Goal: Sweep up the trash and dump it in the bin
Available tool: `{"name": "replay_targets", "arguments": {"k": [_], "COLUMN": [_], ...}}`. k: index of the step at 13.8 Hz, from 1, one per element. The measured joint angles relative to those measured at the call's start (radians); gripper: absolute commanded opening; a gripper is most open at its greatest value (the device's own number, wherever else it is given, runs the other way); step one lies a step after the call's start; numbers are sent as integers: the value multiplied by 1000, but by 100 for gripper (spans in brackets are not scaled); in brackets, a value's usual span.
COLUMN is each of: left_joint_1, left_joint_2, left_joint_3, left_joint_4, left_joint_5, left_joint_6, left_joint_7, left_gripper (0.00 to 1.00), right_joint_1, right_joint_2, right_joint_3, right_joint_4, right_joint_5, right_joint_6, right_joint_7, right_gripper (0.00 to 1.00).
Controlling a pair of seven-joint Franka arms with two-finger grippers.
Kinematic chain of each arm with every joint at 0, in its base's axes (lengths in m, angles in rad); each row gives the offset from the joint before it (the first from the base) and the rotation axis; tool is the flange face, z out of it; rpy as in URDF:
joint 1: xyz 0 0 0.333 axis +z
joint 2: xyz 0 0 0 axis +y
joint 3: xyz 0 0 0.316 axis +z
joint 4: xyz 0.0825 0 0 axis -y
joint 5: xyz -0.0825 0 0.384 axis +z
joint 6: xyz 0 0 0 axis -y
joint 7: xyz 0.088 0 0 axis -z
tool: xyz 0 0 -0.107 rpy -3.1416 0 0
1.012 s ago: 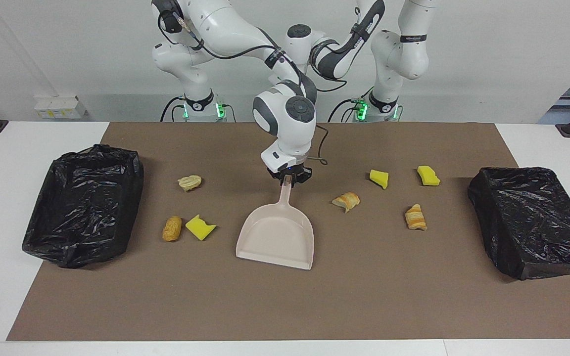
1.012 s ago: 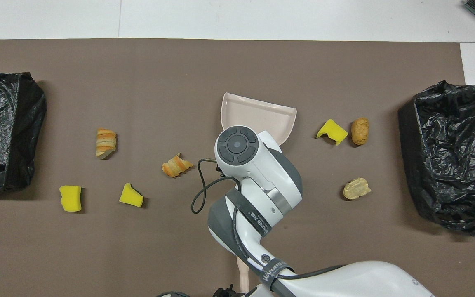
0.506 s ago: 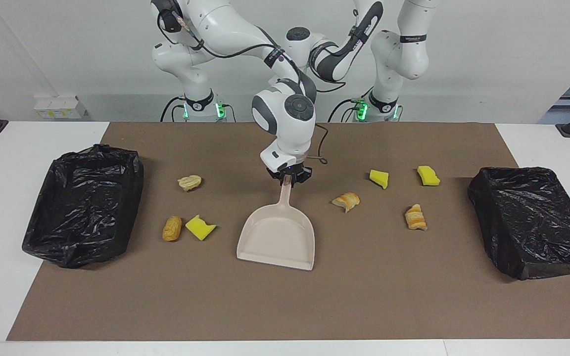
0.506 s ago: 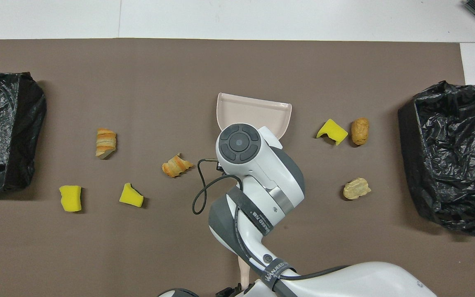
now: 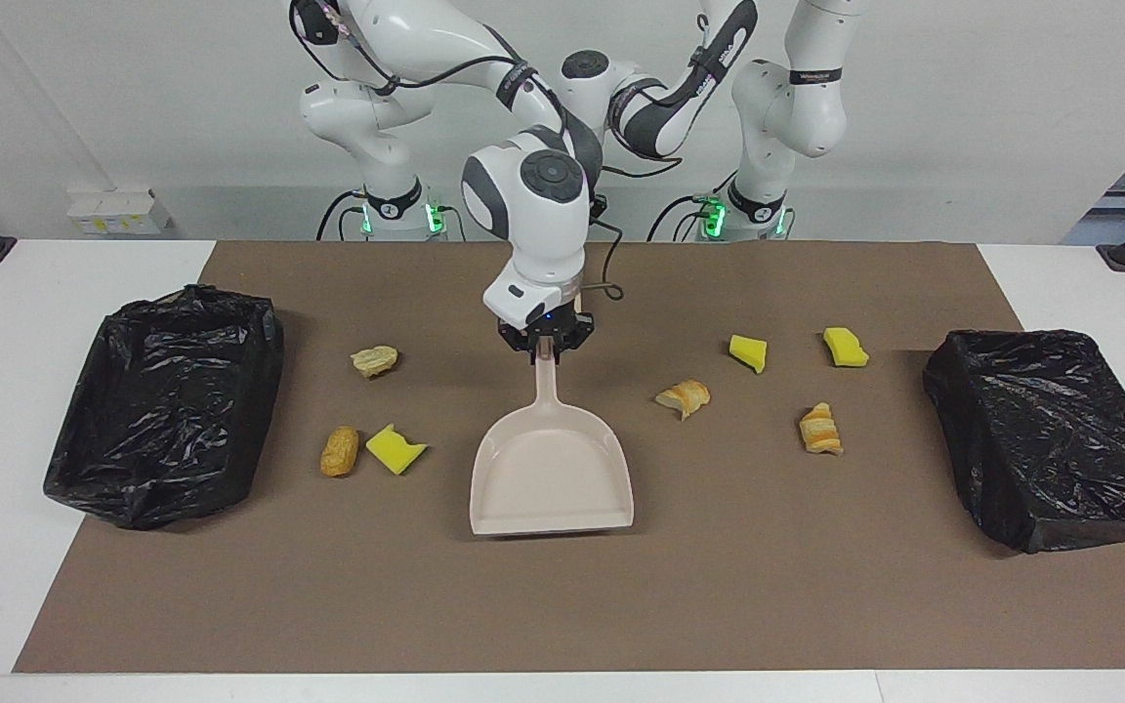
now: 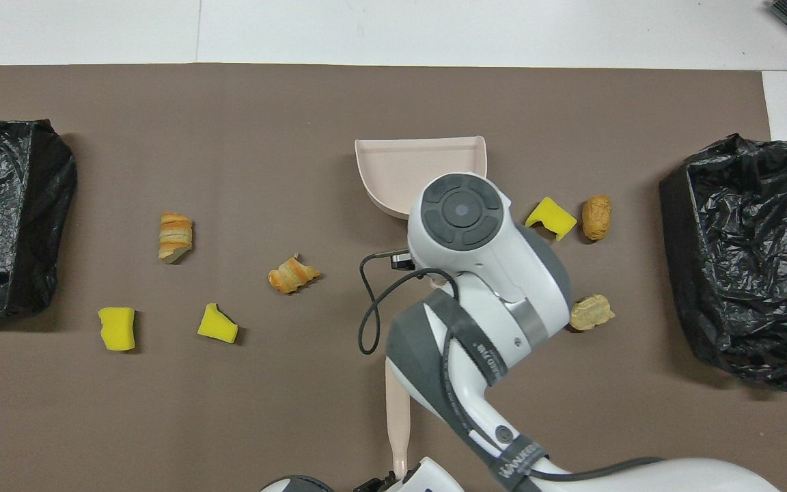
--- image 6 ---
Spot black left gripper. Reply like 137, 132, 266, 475
353, 470, 398, 492

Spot beige plastic dustpan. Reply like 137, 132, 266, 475
355, 135, 488, 288

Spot rounded yellow sponge piece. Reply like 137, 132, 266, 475
98, 307, 136, 352

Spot wedge yellow sponge piece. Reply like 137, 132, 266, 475
197, 302, 239, 344

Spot beige hand brush black bristles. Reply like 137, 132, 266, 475
385, 355, 412, 480

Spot black bag lined bin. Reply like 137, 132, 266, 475
0, 120, 79, 318
659, 133, 787, 392

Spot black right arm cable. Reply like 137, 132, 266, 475
358, 253, 459, 356

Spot brown bread roll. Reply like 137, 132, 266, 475
581, 194, 612, 241

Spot notched yellow sponge piece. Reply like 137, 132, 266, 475
524, 197, 578, 241

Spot striped croissant piece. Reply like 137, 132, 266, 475
268, 254, 322, 295
158, 212, 194, 265

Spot pale layered pastry piece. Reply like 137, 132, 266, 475
569, 294, 616, 332

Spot brown table mat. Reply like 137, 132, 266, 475
0, 64, 787, 492

